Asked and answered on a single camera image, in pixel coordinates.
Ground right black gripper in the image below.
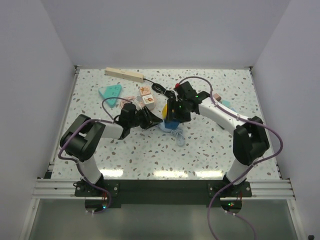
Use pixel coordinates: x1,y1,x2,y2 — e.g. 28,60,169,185
166,98,191,124

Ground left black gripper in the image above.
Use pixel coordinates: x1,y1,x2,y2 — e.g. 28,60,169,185
128,105,162,130

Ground yellow cube socket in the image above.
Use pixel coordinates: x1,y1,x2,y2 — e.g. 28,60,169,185
162,104,168,119

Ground white cube socket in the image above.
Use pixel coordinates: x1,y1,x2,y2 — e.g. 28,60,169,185
142,94,156,110

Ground blue cube socket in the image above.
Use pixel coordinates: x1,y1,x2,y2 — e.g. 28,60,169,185
164,120,180,130

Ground light blue cable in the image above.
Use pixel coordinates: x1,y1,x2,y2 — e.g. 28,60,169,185
157,122,187,147

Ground pink charger plug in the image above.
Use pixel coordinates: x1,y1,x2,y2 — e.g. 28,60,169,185
213,93,222,102

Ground pink cube socket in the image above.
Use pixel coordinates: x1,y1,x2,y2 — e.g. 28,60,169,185
139,86,151,96

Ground pink cable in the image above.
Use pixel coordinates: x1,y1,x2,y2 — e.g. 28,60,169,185
119,96,137,107

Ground light teal charger plug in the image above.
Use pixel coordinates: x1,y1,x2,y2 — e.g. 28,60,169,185
221,100,231,108

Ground teal triangular power strip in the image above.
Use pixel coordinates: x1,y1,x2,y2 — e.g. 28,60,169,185
98,84,122,108

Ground beige power strip red sockets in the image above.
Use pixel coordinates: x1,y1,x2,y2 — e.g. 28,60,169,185
104,67,144,83

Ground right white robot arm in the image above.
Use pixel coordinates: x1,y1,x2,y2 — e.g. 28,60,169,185
164,81,270,197

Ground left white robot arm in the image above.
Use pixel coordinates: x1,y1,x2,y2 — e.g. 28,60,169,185
58,103,163,196

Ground black power cord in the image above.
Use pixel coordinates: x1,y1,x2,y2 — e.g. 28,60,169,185
143,77,177,99

